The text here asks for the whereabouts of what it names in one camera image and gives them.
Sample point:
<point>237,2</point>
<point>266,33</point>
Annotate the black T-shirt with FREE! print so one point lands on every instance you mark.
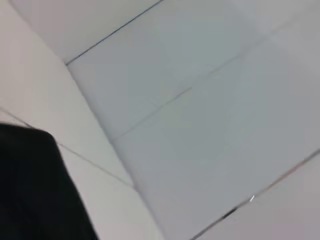
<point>32,187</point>

